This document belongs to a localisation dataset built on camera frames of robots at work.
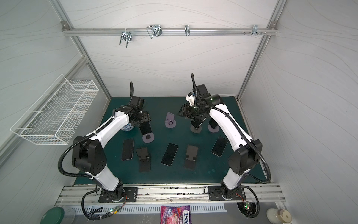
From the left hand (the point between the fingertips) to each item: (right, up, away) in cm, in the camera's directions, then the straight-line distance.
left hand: (143, 118), depth 89 cm
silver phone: (+36, -3, +12) cm, 38 cm away
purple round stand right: (+50, -9, +10) cm, 52 cm away
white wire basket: (-38, +3, -20) cm, 44 cm away
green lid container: (-30, -40, -30) cm, 58 cm away
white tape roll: (+69, -42, -28) cm, 85 cm away
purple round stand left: (+2, -14, +7) cm, 16 cm away
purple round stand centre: (+17, -4, +10) cm, 20 cm away
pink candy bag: (+22, -45, -23) cm, 55 cm away
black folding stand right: (+30, -24, -9) cm, 40 cm away
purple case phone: (0, -6, +2) cm, 6 cm away
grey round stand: (+35, -9, +12) cm, 38 cm away
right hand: (+25, +3, -12) cm, 28 cm away
